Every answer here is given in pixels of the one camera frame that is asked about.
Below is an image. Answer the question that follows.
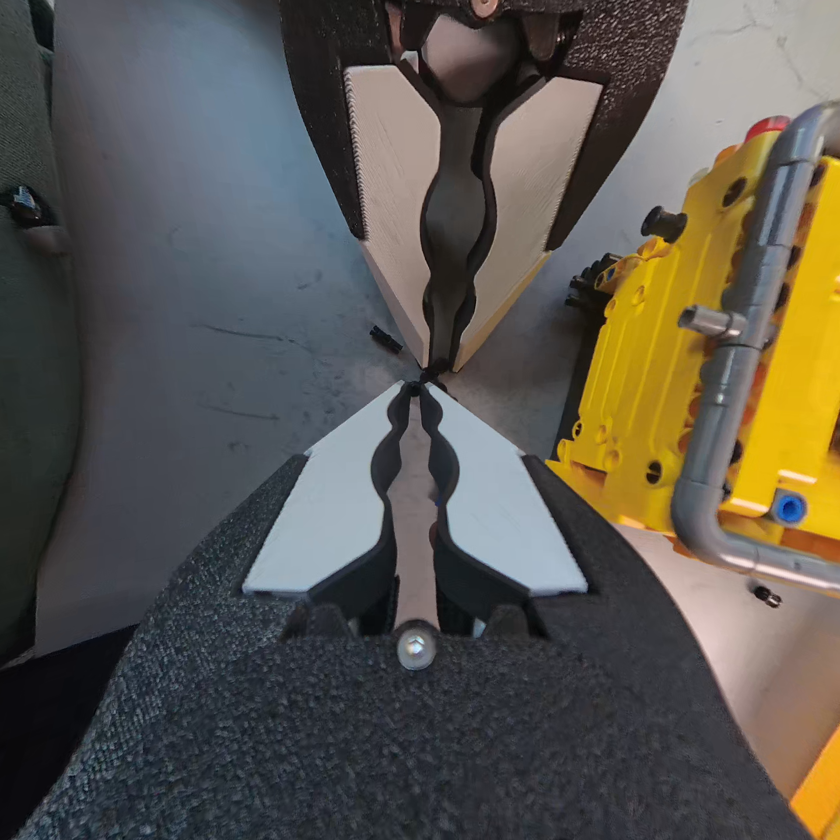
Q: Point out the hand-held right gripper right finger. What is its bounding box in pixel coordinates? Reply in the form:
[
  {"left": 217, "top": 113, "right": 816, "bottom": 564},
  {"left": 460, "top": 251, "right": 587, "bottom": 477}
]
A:
[{"left": 420, "top": 382, "right": 590, "bottom": 636}]

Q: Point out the yellow lego robot model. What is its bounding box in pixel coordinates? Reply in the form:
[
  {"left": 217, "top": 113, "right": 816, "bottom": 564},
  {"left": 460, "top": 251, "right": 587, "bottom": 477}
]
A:
[{"left": 543, "top": 98, "right": 840, "bottom": 599}]

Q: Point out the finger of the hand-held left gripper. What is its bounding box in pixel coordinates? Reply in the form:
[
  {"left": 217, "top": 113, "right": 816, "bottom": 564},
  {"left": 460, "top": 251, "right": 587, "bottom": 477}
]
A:
[
  {"left": 449, "top": 75, "right": 605, "bottom": 375},
  {"left": 343, "top": 64, "right": 443, "bottom": 371}
]

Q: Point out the yellow storage bin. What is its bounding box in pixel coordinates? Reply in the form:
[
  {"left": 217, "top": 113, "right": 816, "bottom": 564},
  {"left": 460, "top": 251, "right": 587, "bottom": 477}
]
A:
[{"left": 789, "top": 727, "right": 840, "bottom": 840}]

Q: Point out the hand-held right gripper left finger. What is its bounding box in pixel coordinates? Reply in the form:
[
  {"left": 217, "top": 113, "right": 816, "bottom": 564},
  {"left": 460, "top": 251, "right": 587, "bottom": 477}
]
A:
[{"left": 243, "top": 382, "right": 414, "bottom": 636}]

